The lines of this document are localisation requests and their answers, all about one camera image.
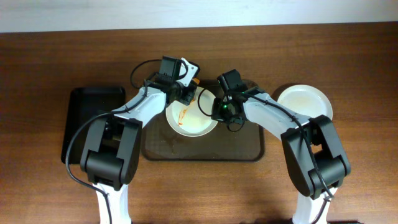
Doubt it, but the orange green sponge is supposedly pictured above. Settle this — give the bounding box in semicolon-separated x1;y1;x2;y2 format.
192;78;200;85

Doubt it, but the white plate stained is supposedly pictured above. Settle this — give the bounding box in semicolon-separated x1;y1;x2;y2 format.
165;86;218;137

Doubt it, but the white plate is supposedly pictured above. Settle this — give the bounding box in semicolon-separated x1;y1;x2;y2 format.
277;85;333;119

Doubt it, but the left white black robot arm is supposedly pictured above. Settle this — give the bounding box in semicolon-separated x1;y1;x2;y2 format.
80;81;197;223

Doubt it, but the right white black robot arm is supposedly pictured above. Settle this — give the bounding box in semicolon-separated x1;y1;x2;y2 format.
211;88;351;223

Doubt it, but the brown serving tray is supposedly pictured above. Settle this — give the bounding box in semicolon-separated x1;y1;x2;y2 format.
141;78;266;162

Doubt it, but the small black tray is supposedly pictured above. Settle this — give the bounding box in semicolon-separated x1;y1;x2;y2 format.
61;86;126;162

